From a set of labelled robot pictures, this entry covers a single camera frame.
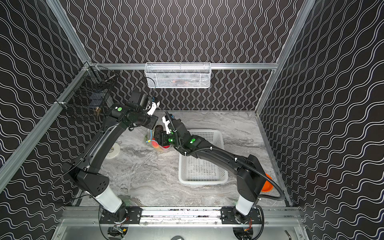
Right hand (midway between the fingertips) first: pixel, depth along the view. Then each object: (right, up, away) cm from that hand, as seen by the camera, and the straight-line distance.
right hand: (157, 135), depth 77 cm
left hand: (0, +8, -1) cm, 8 cm away
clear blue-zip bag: (-3, -5, +6) cm, 8 cm away
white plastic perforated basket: (+19, -22, +12) cm, 31 cm away
